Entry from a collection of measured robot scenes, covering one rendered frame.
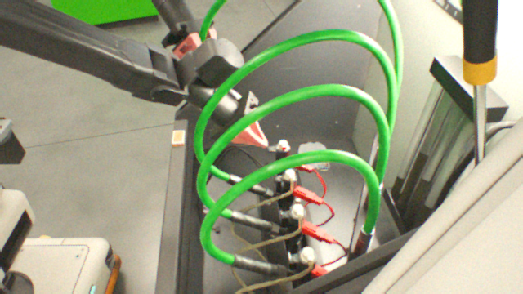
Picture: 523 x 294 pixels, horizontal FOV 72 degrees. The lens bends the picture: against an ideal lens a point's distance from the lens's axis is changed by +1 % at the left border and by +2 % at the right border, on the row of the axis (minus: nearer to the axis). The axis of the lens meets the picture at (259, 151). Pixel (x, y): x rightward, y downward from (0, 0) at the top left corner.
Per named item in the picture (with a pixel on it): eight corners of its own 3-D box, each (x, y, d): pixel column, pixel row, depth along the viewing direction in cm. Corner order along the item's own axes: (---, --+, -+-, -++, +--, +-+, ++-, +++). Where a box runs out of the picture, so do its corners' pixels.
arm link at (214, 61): (136, 55, 58) (146, 100, 55) (177, 8, 52) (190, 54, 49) (195, 75, 67) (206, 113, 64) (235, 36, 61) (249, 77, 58)
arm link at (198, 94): (174, 75, 65) (164, 93, 61) (197, 51, 61) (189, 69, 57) (203, 99, 68) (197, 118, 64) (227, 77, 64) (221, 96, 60)
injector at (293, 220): (272, 269, 74) (274, 207, 60) (296, 268, 75) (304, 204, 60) (274, 282, 72) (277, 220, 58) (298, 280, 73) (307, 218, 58)
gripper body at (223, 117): (252, 118, 62) (220, 91, 58) (215, 144, 68) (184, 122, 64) (257, 95, 66) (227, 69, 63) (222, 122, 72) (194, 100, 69)
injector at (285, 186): (267, 236, 80) (269, 172, 66) (289, 234, 80) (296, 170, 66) (269, 247, 78) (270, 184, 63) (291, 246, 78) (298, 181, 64)
